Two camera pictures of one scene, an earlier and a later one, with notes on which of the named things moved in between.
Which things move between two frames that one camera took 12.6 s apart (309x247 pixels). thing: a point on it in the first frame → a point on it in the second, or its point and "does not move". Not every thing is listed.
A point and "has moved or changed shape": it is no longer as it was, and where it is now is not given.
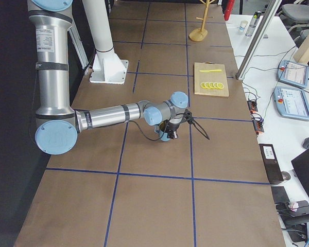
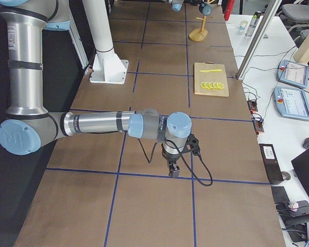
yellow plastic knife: (211, 70) does not move
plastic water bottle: (253, 23) does not move
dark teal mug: (159, 129) has moved or changed shape
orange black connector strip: (257, 120) does not move
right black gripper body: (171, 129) → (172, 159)
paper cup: (243, 25) does not move
